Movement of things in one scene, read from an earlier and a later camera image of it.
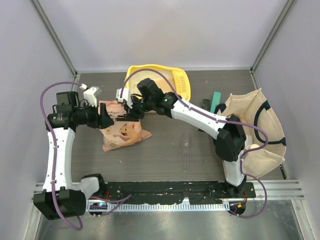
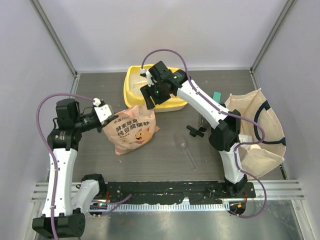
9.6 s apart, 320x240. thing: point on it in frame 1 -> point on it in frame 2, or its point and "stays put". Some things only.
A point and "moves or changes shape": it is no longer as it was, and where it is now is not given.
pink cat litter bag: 121,133 moves or changes shape
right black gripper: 132,112 -> 146,90
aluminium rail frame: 288,189 stays put
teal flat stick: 216,100 stays put
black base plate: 168,193 stays put
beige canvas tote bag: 263,127 stays put
